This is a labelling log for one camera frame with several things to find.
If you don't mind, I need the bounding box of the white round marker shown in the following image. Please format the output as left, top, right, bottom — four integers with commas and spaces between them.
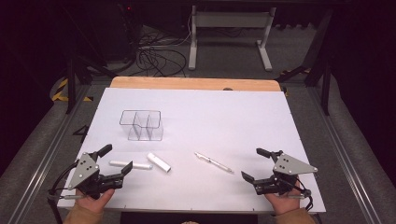
108, 160, 154, 171

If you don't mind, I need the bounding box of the white metal stand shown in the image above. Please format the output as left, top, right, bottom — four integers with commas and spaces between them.
188, 4, 277, 72

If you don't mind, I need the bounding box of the aluminium floor rail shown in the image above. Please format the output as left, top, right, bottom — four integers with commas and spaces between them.
306, 87, 386, 224
8, 83, 94, 224

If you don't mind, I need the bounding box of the person's left hand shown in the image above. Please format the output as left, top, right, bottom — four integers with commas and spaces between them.
75, 188, 116, 215

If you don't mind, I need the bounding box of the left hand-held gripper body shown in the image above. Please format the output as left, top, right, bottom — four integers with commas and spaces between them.
66, 151, 125, 201

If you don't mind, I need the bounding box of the right hand-held gripper cable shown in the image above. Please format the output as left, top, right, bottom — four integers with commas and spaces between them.
288, 175, 315, 213

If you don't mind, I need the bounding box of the wooden table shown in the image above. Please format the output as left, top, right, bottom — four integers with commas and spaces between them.
109, 76, 283, 92

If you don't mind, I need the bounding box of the black equipment box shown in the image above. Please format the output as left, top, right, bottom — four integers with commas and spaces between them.
88, 0, 143, 63

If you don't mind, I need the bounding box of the black metal stand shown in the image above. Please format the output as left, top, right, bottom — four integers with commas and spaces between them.
275, 8, 333, 117
64, 54, 119, 115

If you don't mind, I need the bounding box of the yellow black hazard tape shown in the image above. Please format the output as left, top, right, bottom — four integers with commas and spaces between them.
50, 77, 94, 103

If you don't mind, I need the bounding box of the clear plastic organizer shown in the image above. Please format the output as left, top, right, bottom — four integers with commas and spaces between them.
119, 109, 164, 142

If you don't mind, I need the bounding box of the white board sheet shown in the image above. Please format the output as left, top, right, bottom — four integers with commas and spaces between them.
56, 87, 327, 215

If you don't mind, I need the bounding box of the hand-held gripper cable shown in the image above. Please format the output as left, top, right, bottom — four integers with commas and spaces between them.
47, 160, 80, 224
288, 175, 315, 213

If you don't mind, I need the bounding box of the left hand-held gripper cable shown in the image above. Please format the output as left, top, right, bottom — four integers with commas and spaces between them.
47, 160, 80, 224

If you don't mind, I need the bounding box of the tangle of black floor cables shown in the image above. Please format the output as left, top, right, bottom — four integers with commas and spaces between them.
124, 26, 191, 78

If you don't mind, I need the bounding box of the slim white pen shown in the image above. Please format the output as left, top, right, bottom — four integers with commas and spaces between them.
194, 151, 235, 174

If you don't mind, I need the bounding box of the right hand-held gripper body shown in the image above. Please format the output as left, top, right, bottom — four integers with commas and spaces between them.
252, 150, 319, 197

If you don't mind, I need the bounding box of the person's right hand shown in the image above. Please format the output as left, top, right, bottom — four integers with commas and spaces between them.
264, 180, 304, 216

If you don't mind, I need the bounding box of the white rectangular tube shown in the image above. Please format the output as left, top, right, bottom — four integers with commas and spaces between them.
146, 151, 172, 174

